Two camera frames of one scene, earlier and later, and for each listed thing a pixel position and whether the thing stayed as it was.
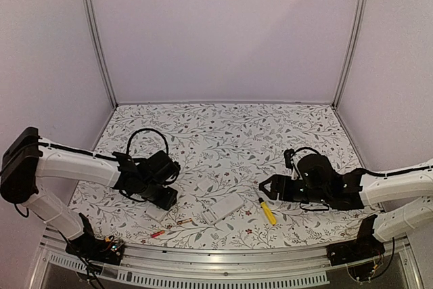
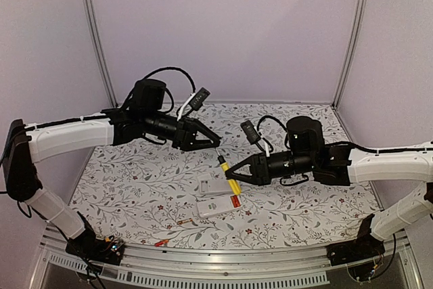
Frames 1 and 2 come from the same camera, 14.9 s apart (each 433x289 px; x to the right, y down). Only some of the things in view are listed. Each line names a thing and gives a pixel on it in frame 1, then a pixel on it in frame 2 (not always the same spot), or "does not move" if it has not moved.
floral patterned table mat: x=224 y=152 does not move
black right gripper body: x=308 y=195 → x=262 y=171
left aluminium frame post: x=87 y=1 does not move
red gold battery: x=158 y=233 → x=161 y=243
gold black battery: x=185 y=221 does not move
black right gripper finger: x=272 y=194 → x=252 y=179
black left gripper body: x=160 y=201 → x=181 y=135
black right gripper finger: x=277 y=185 → x=249 y=160
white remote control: x=222 y=208 → x=208 y=185
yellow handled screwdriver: x=268 y=212 → x=233 y=183
